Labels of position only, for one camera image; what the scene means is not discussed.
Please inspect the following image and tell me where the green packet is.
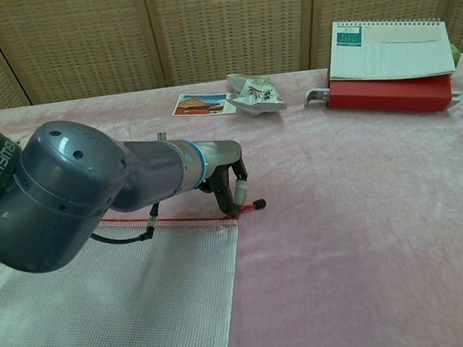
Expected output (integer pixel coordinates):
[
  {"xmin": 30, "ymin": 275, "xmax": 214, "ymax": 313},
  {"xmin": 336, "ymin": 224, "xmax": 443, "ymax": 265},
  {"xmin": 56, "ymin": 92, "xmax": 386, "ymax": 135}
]
[{"xmin": 449, "ymin": 42, "xmax": 463, "ymax": 68}]

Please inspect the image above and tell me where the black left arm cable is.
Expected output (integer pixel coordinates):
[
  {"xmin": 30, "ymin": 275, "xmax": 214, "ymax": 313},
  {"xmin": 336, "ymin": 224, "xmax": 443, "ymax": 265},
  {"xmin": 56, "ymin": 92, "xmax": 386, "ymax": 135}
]
[{"xmin": 87, "ymin": 202, "xmax": 166, "ymax": 249}]

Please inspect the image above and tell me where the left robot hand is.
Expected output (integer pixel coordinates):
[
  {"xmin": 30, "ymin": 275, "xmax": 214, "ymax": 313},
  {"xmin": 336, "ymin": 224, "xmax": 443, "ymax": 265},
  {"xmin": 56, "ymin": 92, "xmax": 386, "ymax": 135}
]
[{"xmin": 193, "ymin": 137, "xmax": 254, "ymax": 223}]

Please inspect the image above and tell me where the desk calendar red base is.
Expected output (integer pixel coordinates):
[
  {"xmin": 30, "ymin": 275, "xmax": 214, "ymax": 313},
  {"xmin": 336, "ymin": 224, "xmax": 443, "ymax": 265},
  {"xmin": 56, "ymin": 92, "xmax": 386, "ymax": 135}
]
[{"xmin": 318, "ymin": 9, "xmax": 461, "ymax": 124}]

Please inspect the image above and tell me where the grey metal clip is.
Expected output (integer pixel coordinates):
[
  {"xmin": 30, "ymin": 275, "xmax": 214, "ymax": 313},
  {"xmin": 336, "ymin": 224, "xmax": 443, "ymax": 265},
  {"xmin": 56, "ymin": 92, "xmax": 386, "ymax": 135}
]
[{"xmin": 302, "ymin": 86, "xmax": 332, "ymax": 109}]

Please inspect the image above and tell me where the pink plush tablecloth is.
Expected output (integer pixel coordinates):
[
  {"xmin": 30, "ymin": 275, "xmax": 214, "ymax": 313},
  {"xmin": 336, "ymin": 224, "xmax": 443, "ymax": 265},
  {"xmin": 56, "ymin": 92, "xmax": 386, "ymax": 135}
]
[{"xmin": 0, "ymin": 51, "xmax": 463, "ymax": 347}]

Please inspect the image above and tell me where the white-green snack packet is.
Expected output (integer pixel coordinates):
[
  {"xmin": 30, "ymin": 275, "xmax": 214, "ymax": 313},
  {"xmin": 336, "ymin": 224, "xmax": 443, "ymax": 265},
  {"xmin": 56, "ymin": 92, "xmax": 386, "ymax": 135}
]
[{"xmin": 223, "ymin": 68, "xmax": 290, "ymax": 122}]

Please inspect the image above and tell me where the woven folding screen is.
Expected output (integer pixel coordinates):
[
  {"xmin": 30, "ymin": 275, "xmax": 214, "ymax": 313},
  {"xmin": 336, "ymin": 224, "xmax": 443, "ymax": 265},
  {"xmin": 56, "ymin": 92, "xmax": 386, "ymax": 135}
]
[{"xmin": 0, "ymin": 0, "xmax": 463, "ymax": 118}]

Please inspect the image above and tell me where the clear mesh zipper pouch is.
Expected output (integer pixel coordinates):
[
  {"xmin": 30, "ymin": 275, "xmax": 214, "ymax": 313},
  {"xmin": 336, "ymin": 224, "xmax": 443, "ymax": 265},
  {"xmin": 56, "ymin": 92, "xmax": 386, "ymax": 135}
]
[{"xmin": 0, "ymin": 196, "xmax": 283, "ymax": 347}]

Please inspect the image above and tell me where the temple picture postcard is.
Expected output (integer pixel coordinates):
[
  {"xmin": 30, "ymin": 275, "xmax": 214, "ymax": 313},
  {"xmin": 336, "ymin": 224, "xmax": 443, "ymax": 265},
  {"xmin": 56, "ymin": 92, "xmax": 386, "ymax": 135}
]
[{"xmin": 170, "ymin": 88, "xmax": 239, "ymax": 122}]

